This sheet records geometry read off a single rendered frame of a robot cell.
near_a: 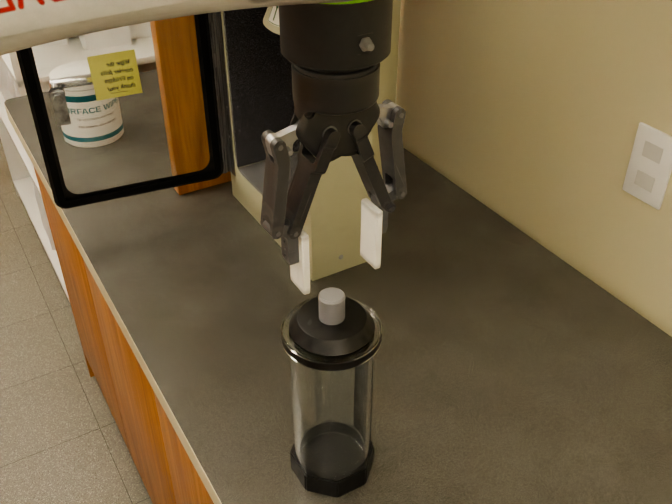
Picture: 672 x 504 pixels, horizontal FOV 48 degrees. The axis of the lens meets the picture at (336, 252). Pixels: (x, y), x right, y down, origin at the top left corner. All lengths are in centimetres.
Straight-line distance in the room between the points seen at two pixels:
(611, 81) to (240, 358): 69
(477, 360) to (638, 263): 32
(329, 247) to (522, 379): 37
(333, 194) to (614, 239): 46
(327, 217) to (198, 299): 24
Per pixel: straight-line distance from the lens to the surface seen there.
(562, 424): 105
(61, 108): 130
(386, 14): 61
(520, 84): 136
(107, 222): 144
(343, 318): 79
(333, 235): 120
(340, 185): 116
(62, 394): 249
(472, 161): 150
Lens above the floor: 170
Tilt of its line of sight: 36 degrees down
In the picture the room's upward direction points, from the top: straight up
